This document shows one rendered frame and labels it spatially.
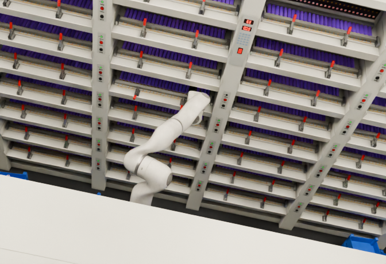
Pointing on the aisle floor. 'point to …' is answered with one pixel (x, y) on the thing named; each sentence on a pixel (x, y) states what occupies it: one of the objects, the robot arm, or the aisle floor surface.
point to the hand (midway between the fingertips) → (197, 92)
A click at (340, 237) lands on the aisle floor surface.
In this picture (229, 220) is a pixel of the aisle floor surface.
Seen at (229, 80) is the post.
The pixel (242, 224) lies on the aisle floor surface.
